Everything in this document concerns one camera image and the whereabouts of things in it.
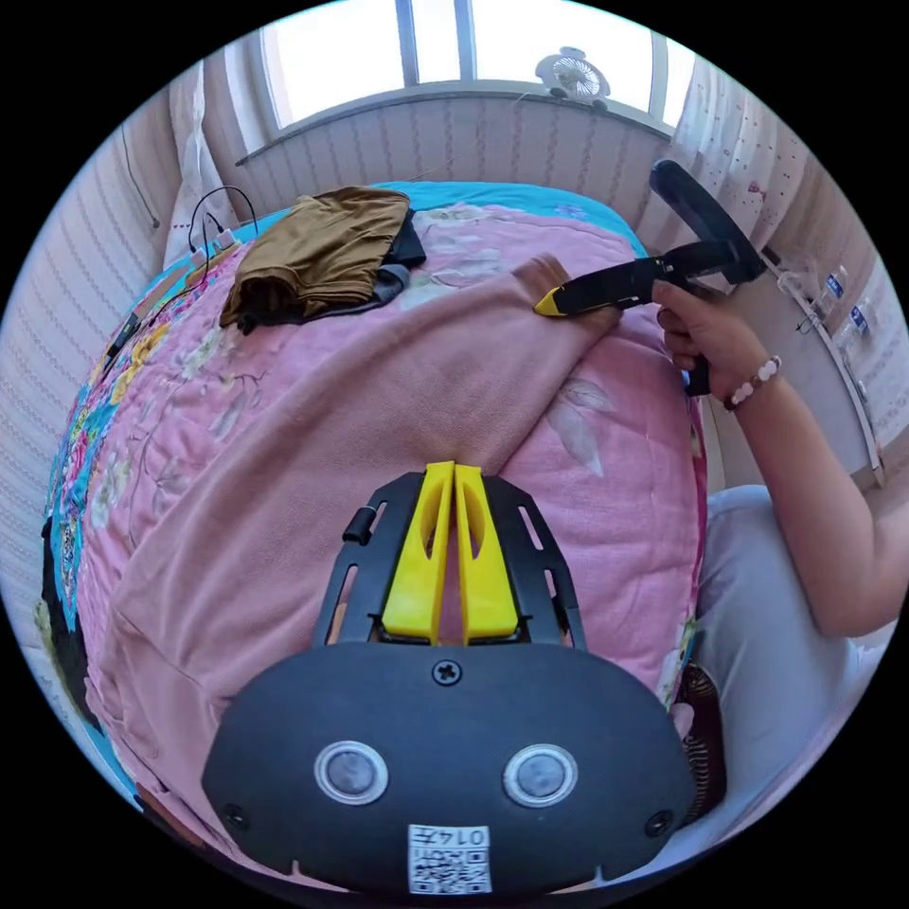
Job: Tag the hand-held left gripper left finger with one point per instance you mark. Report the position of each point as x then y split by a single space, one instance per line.
415 568

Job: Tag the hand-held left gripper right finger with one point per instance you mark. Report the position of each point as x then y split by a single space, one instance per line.
483 568

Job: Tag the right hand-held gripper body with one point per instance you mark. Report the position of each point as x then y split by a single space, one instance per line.
625 280

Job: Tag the light pink cotton jacket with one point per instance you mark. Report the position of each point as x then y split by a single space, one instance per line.
319 440

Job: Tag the person's right forearm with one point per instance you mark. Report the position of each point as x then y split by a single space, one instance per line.
817 511

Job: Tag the person's right hand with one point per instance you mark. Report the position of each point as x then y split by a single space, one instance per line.
703 334

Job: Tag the person's left hand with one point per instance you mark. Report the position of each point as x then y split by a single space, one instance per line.
682 721

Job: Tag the bed with floral quilt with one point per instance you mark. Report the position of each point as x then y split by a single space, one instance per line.
604 540

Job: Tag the pale dotted curtain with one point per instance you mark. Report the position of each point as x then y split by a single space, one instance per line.
195 149
738 142

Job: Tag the small white fan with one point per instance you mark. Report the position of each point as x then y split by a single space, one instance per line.
574 77

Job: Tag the pile of clothes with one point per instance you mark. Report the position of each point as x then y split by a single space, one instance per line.
319 248

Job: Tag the window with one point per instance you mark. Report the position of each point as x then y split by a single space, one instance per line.
454 42

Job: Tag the person's body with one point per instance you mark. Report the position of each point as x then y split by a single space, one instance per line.
767 604

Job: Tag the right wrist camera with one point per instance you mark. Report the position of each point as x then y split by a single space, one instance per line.
699 213

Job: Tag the white wall shelf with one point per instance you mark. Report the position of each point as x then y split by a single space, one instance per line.
845 341

